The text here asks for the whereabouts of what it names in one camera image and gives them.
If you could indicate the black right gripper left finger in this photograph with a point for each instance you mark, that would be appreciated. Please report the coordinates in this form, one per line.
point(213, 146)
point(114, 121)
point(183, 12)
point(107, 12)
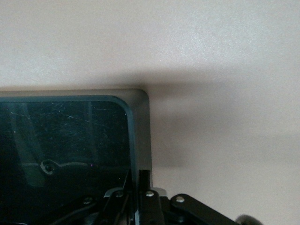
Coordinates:
point(119, 208)

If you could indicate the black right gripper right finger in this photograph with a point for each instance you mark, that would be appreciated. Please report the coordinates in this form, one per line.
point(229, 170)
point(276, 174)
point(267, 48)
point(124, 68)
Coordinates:
point(152, 211)

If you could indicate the black rectangular plastic box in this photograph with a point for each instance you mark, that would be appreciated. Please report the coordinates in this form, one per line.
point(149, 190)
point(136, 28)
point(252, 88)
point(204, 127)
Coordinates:
point(70, 131)

